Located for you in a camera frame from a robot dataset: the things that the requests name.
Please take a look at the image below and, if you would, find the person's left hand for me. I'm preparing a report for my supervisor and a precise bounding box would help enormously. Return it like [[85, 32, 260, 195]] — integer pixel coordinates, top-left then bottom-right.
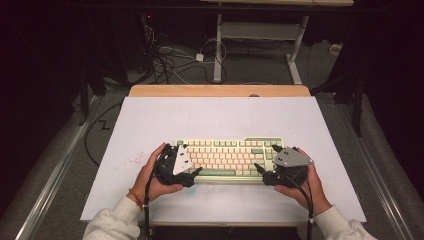
[[128, 142, 185, 205]]

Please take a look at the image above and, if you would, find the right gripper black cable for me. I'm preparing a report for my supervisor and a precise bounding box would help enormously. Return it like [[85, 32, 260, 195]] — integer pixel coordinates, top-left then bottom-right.
[[281, 173, 316, 240]]

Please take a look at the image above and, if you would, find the red wrist bracelet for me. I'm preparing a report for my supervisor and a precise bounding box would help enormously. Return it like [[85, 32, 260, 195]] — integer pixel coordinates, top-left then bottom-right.
[[128, 188, 145, 208]]

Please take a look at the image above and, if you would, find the white desk frame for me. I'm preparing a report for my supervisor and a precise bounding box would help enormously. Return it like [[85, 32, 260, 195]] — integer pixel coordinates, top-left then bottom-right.
[[199, 0, 355, 85]]

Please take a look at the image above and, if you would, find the black stand leg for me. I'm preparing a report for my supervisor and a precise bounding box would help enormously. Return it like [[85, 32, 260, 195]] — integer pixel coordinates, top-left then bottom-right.
[[78, 66, 91, 127]]

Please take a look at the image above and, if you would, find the green and cream keyboard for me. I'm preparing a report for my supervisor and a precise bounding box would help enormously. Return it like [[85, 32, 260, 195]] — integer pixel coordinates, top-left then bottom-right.
[[175, 137, 286, 184]]

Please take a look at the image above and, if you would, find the black floor cable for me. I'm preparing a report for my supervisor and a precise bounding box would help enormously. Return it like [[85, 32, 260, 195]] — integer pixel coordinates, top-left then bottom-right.
[[83, 101, 123, 168]]

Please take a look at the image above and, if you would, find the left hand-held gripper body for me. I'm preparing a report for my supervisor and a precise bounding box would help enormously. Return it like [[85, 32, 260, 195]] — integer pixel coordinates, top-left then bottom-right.
[[153, 143, 198, 188]]

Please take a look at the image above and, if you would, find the person's right hand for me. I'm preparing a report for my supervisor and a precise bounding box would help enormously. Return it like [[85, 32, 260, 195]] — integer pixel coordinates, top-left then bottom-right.
[[273, 147, 333, 216]]

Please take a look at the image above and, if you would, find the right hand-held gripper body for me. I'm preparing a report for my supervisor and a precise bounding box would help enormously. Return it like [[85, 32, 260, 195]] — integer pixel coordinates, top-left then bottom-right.
[[262, 146, 315, 188]]

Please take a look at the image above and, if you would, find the tangle of floor cables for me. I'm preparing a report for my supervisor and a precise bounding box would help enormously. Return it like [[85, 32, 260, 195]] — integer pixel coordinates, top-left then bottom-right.
[[143, 24, 228, 85]]

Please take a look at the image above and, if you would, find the metal floor rail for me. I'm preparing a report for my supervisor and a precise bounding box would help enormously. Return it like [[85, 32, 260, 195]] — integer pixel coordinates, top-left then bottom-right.
[[336, 99, 418, 240], [14, 95, 101, 240]]

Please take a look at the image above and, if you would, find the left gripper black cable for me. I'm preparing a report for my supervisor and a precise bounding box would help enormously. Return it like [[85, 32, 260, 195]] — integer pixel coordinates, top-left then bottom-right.
[[143, 166, 160, 240]]

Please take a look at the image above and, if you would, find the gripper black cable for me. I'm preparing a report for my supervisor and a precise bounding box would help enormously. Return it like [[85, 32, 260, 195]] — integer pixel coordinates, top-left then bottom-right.
[[143, 166, 160, 240], [281, 173, 316, 240]]

